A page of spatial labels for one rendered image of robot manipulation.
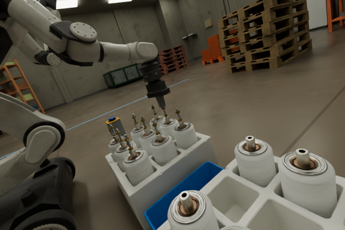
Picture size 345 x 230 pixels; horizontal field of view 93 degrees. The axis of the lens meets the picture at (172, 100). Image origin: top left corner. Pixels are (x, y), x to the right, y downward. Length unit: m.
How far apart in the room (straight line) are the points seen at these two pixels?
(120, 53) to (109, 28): 10.01
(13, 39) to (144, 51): 0.50
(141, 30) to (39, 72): 5.84
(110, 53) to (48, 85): 9.38
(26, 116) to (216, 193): 0.78
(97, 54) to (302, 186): 0.65
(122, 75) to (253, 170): 7.86
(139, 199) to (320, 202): 0.47
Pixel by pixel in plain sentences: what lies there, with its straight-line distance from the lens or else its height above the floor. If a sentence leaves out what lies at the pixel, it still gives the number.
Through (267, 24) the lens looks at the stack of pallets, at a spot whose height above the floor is 0.57.
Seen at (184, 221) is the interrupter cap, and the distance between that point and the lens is 0.38.
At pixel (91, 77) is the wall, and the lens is 9.98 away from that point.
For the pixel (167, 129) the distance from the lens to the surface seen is 0.79.
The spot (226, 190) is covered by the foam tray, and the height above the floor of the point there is 0.14.
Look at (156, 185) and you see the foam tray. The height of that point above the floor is 0.15.
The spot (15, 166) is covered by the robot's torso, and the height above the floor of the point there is 0.33.
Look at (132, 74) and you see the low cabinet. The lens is 8.29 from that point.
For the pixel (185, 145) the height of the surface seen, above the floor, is 0.19.
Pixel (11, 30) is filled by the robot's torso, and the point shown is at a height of 0.81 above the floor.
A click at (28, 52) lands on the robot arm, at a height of 0.81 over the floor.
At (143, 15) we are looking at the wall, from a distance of 11.62.
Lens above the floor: 0.54
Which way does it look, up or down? 14 degrees down
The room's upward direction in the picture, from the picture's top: 18 degrees counter-clockwise
